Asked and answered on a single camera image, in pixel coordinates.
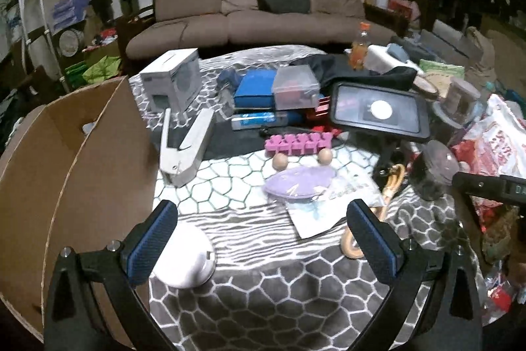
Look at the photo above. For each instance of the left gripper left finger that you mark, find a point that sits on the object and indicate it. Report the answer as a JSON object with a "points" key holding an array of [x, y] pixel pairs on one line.
{"points": [[146, 242]]}

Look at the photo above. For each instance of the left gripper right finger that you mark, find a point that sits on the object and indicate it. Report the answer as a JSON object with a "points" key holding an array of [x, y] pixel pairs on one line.
{"points": [[377, 240]]}

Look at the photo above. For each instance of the red white snack bag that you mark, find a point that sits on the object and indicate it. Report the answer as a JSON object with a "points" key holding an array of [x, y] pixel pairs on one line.
{"points": [[495, 144]]}

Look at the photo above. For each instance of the white round device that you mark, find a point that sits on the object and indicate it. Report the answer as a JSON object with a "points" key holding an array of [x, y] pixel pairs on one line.
{"points": [[188, 259]]}

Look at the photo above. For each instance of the white stapler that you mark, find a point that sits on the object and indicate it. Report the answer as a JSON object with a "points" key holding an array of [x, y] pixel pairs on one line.
{"points": [[180, 165]]}

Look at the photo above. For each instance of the white paper packet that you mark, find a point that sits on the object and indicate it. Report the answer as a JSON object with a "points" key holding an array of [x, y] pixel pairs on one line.
{"points": [[323, 211]]}

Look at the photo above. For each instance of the clear jar with lid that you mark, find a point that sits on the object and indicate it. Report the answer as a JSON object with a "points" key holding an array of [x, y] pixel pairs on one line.
{"points": [[457, 107]]}

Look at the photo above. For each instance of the brown cardboard box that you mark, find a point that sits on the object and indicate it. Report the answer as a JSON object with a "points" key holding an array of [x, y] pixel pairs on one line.
{"points": [[79, 172]]}

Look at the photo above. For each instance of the patterned grey table cloth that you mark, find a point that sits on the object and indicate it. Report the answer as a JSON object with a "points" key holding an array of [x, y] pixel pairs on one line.
{"points": [[272, 290]]}

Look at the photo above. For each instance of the purple oval pouch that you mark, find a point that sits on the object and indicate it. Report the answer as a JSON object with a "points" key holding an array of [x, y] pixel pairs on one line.
{"points": [[300, 183]]}

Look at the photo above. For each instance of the wooden ball massager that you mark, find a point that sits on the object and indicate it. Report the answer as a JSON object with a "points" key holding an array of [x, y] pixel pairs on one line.
{"points": [[280, 161]]}

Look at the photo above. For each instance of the black lidded tray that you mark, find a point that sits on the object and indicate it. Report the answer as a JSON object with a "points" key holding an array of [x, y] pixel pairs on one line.
{"points": [[378, 110]]}

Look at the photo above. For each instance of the green snack bag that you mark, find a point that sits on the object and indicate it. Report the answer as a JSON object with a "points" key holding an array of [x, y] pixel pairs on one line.
{"points": [[451, 70]]}

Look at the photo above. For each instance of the pink toe separator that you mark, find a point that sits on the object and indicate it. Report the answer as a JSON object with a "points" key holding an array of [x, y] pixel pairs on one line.
{"points": [[298, 144]]}

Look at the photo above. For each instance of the white small box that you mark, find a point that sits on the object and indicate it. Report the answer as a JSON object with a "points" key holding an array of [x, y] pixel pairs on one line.
{"points": [[173, 80]]}

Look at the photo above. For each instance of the blue tube bottle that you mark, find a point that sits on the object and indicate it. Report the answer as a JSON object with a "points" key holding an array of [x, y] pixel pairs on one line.
{"points": [[257, 120]]}

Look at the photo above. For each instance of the white tissue box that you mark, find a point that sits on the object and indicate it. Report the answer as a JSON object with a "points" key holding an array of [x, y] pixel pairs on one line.
{"points": [[379, 60]]}

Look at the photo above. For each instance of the blue flat case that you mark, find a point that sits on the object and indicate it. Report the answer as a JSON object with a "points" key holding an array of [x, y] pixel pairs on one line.
{"points": [[255, 90]]}

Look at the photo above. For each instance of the clear plastic storage box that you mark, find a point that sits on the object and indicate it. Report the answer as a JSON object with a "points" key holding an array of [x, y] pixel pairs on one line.
{"points": [[295, 88]]}

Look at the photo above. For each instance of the orange drink bottle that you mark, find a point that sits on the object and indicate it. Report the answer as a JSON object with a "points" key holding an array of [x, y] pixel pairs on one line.
{"points": [[359, 47]]}

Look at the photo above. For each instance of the round tin can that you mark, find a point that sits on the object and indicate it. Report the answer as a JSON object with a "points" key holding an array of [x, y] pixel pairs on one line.
{"points": [[71, 42]]}

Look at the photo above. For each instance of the brown sofa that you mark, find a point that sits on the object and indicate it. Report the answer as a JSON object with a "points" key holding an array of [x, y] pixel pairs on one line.
{"points": [[214, 24]]}

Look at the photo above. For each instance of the dark cushion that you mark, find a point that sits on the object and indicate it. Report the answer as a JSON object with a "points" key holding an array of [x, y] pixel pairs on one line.
{"points": [[285, 6]]}

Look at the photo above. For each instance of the white floor stand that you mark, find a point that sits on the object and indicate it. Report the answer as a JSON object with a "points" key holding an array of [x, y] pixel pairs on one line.
{"points": [[36, 40]]}

